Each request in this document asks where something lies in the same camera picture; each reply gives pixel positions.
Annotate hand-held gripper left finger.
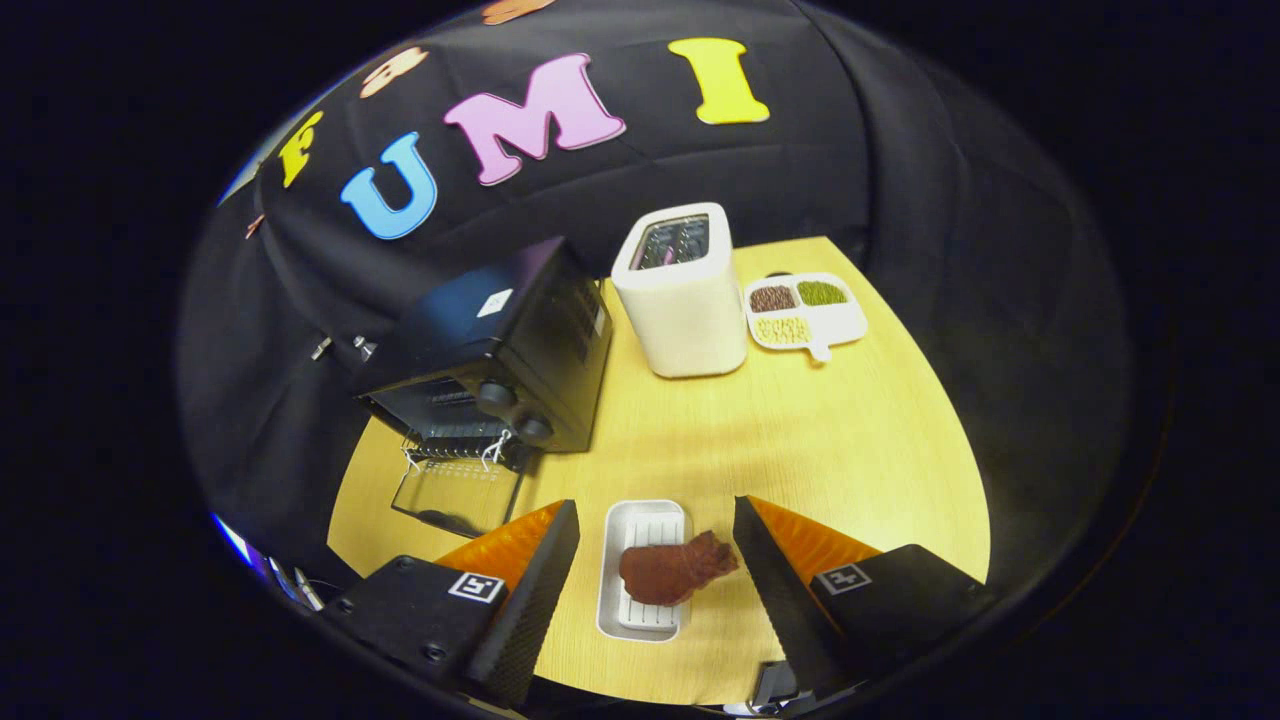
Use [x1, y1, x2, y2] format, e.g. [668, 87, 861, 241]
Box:
[325, 500, 581, 709]

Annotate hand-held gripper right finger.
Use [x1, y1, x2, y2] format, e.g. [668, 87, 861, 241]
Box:
[733, 495, 996, 701]

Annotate brown steak food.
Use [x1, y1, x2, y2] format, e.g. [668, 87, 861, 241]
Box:
[618, 530, 741, 607]

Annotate black toaster oven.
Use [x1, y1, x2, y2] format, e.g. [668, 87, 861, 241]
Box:
[355, 236, 613, 541]

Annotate white pop-up toaster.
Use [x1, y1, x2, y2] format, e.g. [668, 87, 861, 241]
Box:
[611, 203, 749, 379]

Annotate small white ribbed tray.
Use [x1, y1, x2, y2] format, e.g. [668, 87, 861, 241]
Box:
[597, 500, 694, 642]

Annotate white divided bean dish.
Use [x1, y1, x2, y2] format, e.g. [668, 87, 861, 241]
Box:
[743, 272, 868, 363]

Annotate black backdrop cloth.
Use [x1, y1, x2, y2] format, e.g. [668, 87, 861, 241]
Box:
[175, 0, 1136, 601]

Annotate metal wire oven rack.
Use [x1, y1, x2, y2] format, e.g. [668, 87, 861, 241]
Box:
[400, 430, 517, 473]

